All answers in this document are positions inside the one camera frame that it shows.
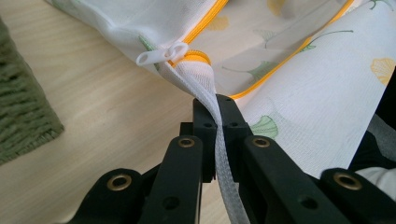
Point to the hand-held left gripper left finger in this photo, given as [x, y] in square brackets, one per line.
[205, 140]

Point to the white leaf print laundry bag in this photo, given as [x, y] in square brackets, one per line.
[311, 93]

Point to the green woven basket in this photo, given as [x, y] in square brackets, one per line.
[21, 118]

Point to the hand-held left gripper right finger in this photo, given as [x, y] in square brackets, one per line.
[235, 130]

